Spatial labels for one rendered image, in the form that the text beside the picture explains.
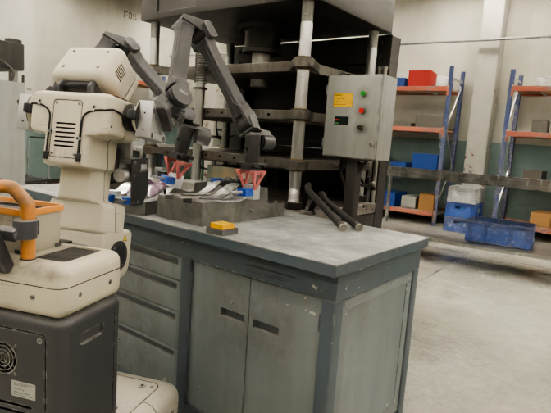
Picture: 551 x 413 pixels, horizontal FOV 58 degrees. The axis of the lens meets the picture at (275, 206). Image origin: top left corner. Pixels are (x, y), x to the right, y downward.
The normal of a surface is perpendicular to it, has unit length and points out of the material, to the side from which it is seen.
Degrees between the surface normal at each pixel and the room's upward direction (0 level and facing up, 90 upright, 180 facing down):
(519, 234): 91
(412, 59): 90
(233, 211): 90
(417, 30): 90
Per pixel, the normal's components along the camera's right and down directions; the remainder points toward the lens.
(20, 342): -0.28, 0.11
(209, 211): 0.78, 0.14
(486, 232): -0.54, 0.12
